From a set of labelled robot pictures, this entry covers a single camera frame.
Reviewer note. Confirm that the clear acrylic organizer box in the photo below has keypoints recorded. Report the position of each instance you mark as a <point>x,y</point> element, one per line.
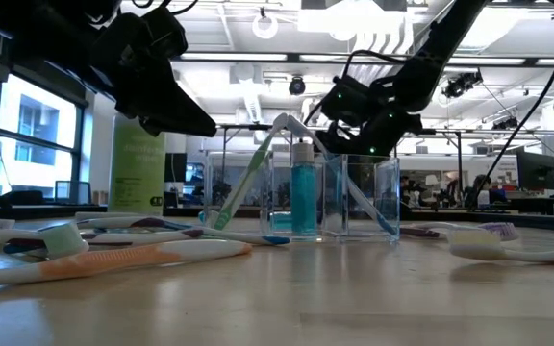
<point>373,202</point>

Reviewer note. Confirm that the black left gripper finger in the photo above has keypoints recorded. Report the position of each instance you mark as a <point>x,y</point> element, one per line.
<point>176,113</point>

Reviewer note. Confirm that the black computer monitor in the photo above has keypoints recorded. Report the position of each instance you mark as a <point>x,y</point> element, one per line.
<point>536,170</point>

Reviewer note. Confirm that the person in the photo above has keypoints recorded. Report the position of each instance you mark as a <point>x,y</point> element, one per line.
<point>481,190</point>

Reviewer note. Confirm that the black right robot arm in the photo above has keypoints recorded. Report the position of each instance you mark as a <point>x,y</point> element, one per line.
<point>431,62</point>

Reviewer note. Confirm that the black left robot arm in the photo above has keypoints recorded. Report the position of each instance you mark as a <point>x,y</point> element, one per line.
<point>27,29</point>

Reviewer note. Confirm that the black metal gantry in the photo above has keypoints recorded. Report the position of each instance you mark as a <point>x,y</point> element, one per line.
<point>435,130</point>

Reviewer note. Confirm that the black ceiling camera cluster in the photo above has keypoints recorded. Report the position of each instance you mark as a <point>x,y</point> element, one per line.
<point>462,84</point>

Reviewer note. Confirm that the round overhead camera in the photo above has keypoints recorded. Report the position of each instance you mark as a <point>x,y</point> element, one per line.
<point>297,86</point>

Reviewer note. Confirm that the black aluminium table frame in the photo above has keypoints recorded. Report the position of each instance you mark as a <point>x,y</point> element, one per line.
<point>41,211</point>

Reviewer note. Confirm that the green white toothbrush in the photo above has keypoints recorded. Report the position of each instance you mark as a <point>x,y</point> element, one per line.
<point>248,175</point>
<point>65,240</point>

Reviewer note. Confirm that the blue white toothbrush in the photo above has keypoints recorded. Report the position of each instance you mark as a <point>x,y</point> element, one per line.
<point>368,204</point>
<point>258,238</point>

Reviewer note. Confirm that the blue mouthwash bottle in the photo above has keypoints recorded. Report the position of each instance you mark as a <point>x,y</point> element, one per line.
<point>303,202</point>

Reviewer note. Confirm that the small dark screen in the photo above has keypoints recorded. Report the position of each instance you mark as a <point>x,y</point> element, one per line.
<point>72,192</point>

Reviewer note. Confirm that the green wipes canister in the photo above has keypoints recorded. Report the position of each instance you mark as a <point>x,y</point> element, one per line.
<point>137,168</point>

